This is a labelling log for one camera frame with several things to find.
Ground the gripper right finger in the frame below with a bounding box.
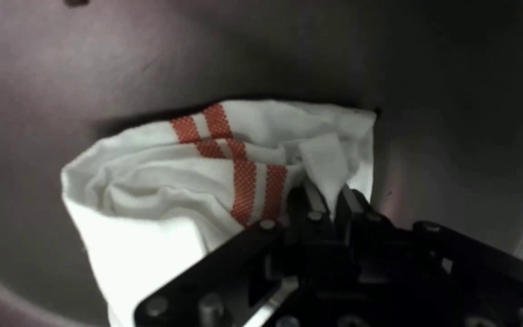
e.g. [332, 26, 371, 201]
[334, 185, 523, 327]

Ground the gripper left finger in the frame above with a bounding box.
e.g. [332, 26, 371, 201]
[133, 181, 340, 327]

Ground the white napkin with red stripes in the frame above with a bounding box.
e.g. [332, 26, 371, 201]
[60, 99, 377, 327]

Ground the grey metal pan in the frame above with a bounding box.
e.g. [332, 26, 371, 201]
[0, 0, 523, 327]

